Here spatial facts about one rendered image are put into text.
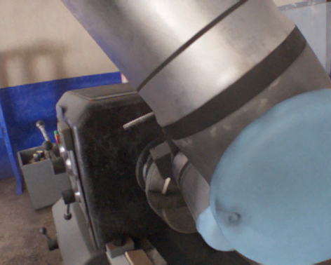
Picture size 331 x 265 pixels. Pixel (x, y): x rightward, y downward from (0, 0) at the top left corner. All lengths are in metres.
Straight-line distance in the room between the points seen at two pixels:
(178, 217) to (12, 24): 3.71
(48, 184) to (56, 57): 1.98
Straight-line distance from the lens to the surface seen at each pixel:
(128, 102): 0.70
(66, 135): 0.70
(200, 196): 0.29
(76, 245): 0.99
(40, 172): 2.77
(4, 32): 4.02
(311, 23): 3.77
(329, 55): 3.62
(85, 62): 4.03
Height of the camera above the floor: 1.42
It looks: 16 degrees down
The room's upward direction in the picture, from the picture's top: 5 degrees counter-clockwise
